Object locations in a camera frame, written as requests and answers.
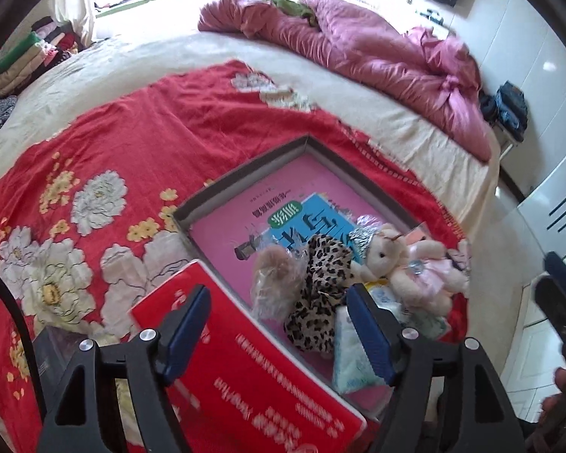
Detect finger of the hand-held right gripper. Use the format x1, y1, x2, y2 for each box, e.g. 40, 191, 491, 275
533, 276, 566, 336
542, 251, 566, 288

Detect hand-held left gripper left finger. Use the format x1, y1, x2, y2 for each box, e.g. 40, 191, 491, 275
38, 284, 213, 453

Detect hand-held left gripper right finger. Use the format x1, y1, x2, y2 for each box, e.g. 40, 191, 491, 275
346, 284, 522, 453

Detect green white tissue pack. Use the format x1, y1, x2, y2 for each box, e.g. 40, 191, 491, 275
332, 307, 392, 394

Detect leopard print scrunchie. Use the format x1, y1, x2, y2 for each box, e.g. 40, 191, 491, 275
283, 233, 354, 352

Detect cream teddy bear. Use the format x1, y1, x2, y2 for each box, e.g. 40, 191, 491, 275
349, 214, 472, 314

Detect beige scrunchie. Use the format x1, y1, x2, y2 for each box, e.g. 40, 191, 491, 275
250, 243, 312, 322

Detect person's right hand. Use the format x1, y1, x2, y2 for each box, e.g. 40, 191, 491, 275
540, 365, 566, 435

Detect white cabinet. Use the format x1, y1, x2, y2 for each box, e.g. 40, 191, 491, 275
519, 137, 566, 265

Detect red and white cardboard box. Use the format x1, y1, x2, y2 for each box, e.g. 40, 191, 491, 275
127, 259, 369, 453

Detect blue printed box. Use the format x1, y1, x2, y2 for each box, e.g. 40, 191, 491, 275
31, 325, 83, 388

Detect blue jeans pile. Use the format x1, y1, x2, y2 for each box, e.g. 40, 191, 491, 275
478, 82, 529, 142

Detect red floral blanket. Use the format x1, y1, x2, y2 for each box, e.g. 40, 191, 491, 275
0, 59, 472, 453

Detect pink quilt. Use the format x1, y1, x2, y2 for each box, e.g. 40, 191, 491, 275
197, 0, 494, 161

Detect bed with beige sheet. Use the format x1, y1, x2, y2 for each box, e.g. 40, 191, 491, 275
0, 28, 501, 246

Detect stack of folded clothes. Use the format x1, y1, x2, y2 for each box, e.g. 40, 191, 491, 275
0, 16, 83, 100

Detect white curtain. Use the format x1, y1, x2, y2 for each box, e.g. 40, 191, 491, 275
73, 0, 100, 43

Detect black cable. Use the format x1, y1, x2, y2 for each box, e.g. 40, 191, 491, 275
0, 262, 45, 416

